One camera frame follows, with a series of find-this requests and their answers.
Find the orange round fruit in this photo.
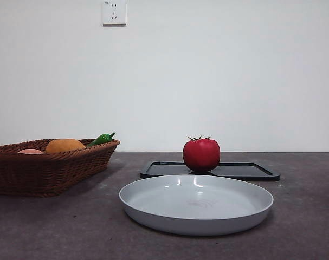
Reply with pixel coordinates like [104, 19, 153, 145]
[44, 138, 87, 155]

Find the pink round vegetable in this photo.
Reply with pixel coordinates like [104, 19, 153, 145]
[17, 148, 44, 155]

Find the green chili pepper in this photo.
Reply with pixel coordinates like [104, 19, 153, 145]
[86, 132, 116, 148]

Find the red tomato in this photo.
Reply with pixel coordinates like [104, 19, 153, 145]
[182, 135, 221, 172]

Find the grey round plate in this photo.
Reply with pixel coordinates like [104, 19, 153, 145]
[119, 174, 275, 237]

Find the white wall socket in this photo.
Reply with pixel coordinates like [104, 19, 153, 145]
[102, 0, 127, 27]

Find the brown wicker basket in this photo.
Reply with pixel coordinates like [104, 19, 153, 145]
[0, 138, 121, 198]

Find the black rectangular tray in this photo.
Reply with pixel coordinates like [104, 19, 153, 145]
[139, 161, 281, 182]

